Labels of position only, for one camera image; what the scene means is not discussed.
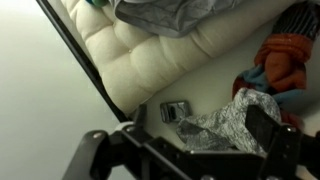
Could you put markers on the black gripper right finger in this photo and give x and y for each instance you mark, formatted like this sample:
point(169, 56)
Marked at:
point(283, 150)

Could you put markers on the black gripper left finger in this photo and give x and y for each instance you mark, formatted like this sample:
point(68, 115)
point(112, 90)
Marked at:
point(100, 153)

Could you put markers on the grey marled sock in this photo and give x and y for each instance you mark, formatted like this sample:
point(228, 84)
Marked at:
point(226, 126)

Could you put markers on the red brown cloth item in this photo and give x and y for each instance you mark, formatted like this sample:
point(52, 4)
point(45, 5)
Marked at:
point(283, 63)

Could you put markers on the grey mesh laundry bag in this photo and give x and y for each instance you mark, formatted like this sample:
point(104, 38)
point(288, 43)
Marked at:
point(173, 15)

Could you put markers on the small metal buckle clip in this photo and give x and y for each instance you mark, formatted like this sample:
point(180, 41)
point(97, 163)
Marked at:
point(175, 111)

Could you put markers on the black board edge trim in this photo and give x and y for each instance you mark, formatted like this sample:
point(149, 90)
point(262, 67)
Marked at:
point(80, 60)

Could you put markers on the cream padded cushion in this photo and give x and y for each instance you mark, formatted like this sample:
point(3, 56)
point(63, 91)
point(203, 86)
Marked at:
point(150, 56)

